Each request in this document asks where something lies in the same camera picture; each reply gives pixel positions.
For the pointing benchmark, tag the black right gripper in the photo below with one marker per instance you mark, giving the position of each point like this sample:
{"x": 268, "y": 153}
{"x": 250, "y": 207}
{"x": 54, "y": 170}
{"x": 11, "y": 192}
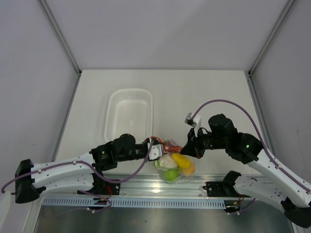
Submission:
{"x": 192, "y": 147}

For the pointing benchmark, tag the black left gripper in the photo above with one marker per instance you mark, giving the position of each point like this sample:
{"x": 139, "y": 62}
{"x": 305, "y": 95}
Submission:
{"x": 146, "y": 142}

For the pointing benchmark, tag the yellow pepper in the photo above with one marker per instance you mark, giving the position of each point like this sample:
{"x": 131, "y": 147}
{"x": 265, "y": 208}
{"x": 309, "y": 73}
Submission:
{"x": 182, "y": 161}

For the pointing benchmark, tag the orange apricot fruit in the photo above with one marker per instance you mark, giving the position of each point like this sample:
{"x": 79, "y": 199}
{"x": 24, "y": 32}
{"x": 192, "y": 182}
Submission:
{"x": 188, "y": 171}

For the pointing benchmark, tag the clear zip bag orange zipper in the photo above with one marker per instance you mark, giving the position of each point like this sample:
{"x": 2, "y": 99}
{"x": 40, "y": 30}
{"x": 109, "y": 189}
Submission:
{"x": 181, "y": 178}

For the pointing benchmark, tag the white cauliflower with green leaves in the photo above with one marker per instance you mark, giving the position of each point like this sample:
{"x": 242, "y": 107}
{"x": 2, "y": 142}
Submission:
{"x": 165, "y": 162}

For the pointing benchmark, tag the green apple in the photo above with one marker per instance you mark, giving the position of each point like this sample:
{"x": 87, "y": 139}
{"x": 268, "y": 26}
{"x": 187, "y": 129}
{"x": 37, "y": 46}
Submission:
{"x": 170, "y": 174}

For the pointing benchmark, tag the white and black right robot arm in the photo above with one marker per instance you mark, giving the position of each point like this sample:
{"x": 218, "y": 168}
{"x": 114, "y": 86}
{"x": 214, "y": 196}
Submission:
{"x": 290, "y": 193}

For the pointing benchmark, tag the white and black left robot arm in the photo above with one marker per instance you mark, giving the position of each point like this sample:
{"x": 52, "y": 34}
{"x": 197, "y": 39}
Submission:
{"x": 83, "y": 173}

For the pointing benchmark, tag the white perforated plastic basket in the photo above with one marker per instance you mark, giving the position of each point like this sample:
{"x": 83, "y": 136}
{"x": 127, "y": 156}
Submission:
{"x": 129, "y": 111}

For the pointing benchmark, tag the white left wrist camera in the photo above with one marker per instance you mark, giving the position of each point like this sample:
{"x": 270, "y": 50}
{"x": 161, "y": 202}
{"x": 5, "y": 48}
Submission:
{"x": 155, "y": 151}

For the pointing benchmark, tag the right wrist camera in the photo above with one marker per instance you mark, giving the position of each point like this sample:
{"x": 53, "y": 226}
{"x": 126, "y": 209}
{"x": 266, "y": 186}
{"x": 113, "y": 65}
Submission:
{"x": 194, "y": 121}

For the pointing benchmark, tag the aluminium mounting rail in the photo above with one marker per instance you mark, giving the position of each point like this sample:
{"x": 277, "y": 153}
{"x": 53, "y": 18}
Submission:
{"x": 139, "y": 185}

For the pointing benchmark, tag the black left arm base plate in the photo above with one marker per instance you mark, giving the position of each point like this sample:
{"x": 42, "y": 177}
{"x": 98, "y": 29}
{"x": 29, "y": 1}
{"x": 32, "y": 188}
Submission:
{"x": 101, "y": 187}

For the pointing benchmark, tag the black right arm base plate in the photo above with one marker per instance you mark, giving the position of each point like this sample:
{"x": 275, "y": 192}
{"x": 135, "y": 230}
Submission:
{"x": 218, "y": 188}

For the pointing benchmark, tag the white slotted cable duct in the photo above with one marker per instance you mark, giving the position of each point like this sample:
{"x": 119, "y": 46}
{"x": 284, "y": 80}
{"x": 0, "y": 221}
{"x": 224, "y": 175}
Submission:
{"x": 135, "y": 202}

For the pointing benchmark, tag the right aluminium frame post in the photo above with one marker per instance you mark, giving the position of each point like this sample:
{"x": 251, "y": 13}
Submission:
{"x": 280, "y": 22}

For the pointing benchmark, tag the aluminium frame post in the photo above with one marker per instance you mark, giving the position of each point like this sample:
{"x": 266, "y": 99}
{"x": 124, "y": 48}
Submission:
{"x": 280, "y": 22}
{"x": 59, "y": 34}

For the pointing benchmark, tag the left aluminium frame post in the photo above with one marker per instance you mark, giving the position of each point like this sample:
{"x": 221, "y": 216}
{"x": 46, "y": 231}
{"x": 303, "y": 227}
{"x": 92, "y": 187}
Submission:
{"x": 59, "y": 34}

